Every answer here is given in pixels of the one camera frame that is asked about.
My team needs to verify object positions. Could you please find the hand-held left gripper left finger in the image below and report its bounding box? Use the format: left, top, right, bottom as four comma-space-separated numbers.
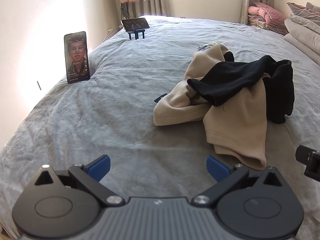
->
34, 154, 125, 207

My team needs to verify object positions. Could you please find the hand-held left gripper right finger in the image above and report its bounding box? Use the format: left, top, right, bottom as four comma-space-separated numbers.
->
191, 156, 284, 207

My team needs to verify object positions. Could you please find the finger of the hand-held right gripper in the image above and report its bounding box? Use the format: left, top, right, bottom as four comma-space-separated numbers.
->
296, 145, 320, 177

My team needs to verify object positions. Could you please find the beige sweatshirt with black sleeves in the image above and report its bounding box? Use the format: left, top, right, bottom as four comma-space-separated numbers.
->
153, 42, 294, 171

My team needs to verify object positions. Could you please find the grey bed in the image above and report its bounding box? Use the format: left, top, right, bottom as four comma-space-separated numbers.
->
0, 15, 320, 240

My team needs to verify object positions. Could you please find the upright smartphone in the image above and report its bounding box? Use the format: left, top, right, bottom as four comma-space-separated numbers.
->
64, 31, 91, 84

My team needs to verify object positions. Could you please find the grey folded quilt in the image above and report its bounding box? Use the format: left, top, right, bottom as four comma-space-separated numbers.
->
284, 15, 320, 66

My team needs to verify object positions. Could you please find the blue phone stand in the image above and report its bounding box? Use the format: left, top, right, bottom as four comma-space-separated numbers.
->
127, 29, 146, 40

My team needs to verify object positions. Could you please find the striped folded blanket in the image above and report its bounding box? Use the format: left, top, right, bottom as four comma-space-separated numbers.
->
247, 15, 289, 36

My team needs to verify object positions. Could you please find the landscape smartphone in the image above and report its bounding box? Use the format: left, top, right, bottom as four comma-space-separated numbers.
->
121, 17, 150, 30

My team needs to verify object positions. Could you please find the grey pillow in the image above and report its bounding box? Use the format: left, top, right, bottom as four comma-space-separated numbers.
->
287, 2, 320, 18

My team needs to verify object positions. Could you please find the pink pillow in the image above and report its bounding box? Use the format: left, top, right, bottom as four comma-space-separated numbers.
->
248, 1, 287, 27

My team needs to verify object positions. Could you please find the white charging cable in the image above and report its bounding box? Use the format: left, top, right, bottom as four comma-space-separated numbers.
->
101, 26, 123, 43

